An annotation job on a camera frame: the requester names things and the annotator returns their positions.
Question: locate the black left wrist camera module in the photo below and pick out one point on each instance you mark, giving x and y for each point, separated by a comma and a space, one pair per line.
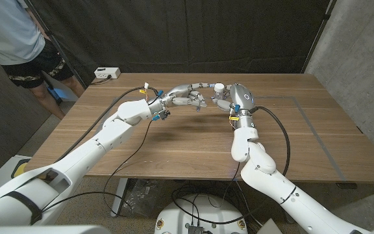
165, 114

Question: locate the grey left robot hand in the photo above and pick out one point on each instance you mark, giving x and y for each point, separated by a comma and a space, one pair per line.
180, 94

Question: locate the black backdrop stand pole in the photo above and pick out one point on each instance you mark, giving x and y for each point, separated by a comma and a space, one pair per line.
49, 33
327, 15

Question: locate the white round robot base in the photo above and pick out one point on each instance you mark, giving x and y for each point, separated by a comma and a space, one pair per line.
174, 217

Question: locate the white flat panel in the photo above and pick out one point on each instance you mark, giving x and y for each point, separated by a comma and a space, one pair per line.
269, 228

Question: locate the person in light shirt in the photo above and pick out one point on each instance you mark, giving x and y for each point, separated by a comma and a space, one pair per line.
8, 32

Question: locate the clear medicine bottle white cap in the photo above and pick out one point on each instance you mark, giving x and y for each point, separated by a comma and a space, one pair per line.
219, 87

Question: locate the white table leg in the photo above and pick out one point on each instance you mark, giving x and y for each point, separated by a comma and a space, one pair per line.
119, 195

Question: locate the white power strip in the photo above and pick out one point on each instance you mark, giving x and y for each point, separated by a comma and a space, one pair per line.
107, 72

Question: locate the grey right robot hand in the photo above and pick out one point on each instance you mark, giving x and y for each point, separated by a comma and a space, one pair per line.
242, 97

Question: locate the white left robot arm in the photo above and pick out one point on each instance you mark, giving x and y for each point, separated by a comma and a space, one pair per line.
86, 152

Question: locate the clear plastic bag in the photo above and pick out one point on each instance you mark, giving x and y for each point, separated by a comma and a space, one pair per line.
141, 198

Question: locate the white yellow floor device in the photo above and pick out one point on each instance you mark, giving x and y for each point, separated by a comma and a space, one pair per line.
2, 174

